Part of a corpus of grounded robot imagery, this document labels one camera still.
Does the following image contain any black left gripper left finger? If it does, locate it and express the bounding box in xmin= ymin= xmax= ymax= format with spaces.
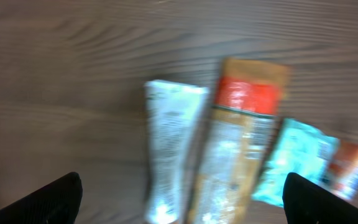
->
xmin=0 ymin=172 xmax=83 ymax=224

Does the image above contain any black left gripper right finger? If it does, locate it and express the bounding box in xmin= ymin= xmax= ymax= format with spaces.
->
xmin=282 ymin=172 xmax=358 ymax=224

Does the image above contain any teal snack packet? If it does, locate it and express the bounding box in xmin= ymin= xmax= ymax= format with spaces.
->
xmin=252 ymin=118 xmax=339 ymax=207

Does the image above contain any orange pasta packet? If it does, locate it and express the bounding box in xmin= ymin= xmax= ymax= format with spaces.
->
xmin=186 ymin=58 xmax=290 ymax=224

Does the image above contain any red white small packet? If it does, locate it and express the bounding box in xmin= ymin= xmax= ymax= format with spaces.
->
xmin=321 ymin=140 xmax=358 ymax=201

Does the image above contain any white tube gold cap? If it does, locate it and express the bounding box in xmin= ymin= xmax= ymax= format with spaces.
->
xmin=145 ymin=80 xmax=209 ymax=223

